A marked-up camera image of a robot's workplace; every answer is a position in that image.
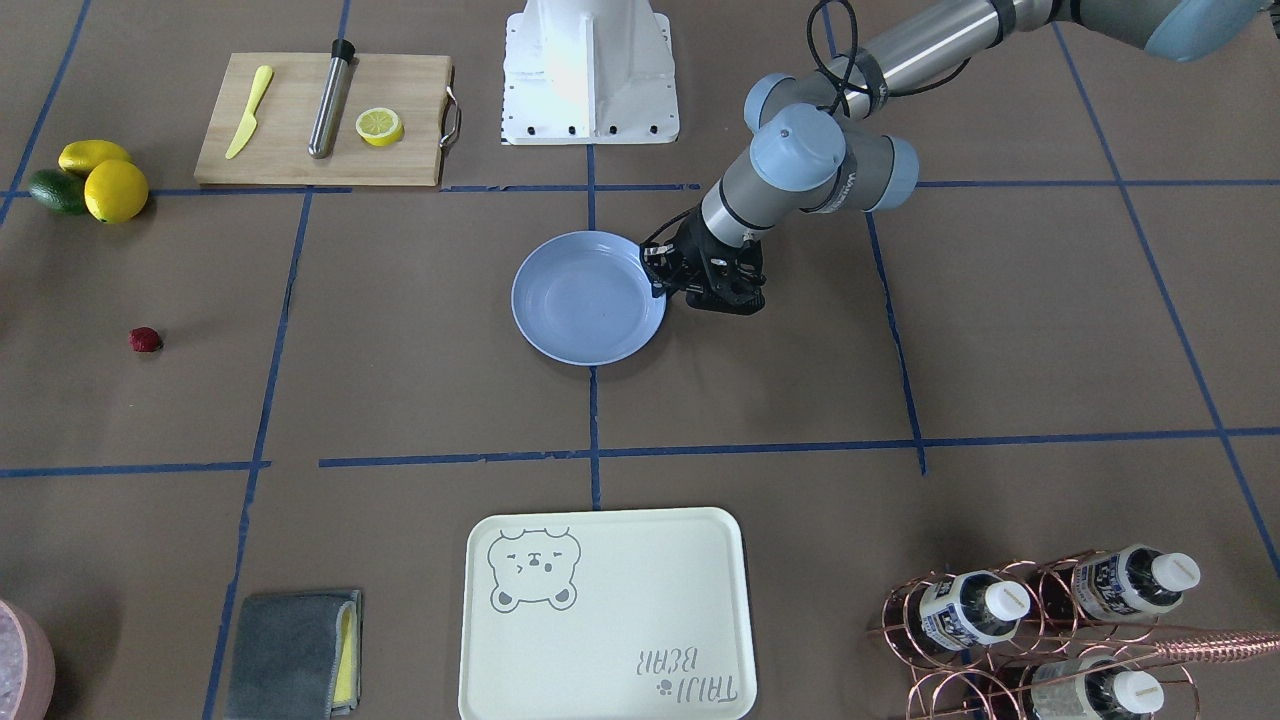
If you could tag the pink bowl of ice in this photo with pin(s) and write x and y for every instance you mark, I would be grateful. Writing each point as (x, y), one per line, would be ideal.
(28, 665)

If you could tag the green lime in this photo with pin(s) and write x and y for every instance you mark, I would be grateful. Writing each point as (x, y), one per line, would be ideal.
(59, 191)

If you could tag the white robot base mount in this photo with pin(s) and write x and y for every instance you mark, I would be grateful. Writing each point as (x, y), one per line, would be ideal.
(582, 72)

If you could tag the yellow sponge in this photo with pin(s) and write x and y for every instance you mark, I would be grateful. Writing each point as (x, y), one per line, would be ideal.
(345, 688)

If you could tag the yellow plastic knife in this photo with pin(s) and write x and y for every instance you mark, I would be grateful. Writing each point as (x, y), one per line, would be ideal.
(248, 122)

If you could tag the cream bear tray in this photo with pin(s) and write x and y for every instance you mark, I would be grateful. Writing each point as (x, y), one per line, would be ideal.
(624, 614)

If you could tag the tea bottle front of rack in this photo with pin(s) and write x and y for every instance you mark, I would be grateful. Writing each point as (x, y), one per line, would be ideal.
(1095, 687)

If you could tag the yellow lemon elongated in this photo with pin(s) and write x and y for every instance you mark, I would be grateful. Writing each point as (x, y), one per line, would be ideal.
(81, 157)

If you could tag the yellow lemon round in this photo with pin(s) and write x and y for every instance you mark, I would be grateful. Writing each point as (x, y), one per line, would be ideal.
(116, 191)

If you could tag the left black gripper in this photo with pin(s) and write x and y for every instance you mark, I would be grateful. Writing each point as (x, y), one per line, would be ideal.
(691, 243)

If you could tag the blue plate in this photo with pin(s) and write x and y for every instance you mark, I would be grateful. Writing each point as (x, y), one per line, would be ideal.
(584, 299)

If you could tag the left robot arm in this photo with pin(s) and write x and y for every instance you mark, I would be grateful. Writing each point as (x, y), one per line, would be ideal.
(808, 151)

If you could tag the red strawberry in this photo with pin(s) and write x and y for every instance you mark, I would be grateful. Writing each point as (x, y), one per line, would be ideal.
(145, 340)

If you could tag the half lemon slice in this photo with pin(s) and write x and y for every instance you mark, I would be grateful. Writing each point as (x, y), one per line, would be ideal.
(379, 127)

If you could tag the wooden cutting board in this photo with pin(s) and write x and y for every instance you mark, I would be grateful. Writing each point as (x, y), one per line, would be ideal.
(277, 153)

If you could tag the steel cylinder with black cap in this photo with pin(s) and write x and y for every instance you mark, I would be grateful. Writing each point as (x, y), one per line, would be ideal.
(333, 100)

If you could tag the copper wire bottle rack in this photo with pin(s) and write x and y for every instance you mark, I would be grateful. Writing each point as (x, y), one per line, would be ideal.
(989, 682)

